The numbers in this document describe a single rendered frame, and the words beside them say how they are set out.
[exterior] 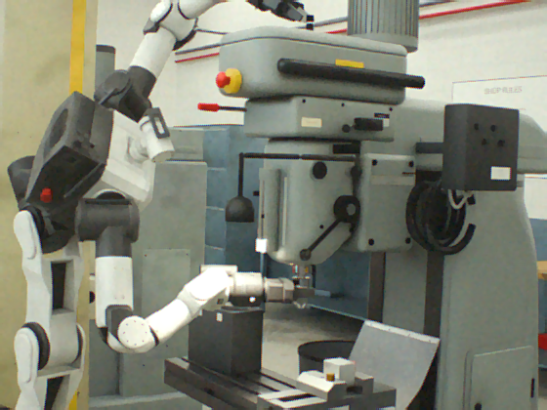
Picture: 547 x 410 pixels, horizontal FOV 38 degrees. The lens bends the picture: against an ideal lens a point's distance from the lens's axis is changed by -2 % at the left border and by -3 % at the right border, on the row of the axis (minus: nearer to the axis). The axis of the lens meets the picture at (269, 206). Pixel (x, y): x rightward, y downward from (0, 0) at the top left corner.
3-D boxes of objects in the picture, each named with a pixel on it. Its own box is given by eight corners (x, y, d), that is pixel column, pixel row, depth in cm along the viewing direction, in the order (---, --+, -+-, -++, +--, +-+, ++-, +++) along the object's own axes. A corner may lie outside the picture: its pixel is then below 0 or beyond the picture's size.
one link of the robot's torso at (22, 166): (-3, 173, 239) (26, 143, 229) (32, 174, 249) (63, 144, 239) (23, 257, 231) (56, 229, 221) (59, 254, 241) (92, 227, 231)
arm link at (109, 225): (86, 256, 191) (86, 200, 194) (82, 262, 199) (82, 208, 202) (134, 256, 194) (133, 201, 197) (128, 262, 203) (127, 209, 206)
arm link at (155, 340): (197, 320, 199) (136, 365, 189) (182, 324, 207) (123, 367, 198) (173, 285, 198) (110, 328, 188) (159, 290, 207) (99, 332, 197)
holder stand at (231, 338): (230, 375, 236) (231, 308, 235) (187, 359, 252) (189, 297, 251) (262, 370, 244) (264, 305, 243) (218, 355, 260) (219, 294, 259)
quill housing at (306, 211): (296, 267, 198) (301, 137, 196) (251, 258, 215) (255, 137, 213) (357, 265, 208) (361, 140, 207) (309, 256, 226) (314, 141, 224)
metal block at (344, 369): (338, 389, 195) (339, 365, 194) (322, 383, 200) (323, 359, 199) (354, 386, 198) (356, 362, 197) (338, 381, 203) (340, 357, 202)
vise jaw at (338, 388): (326, 400, 189) (327, 385, 189) (295, 388, 199) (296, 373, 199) (346, 397, 192) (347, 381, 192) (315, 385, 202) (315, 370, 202)
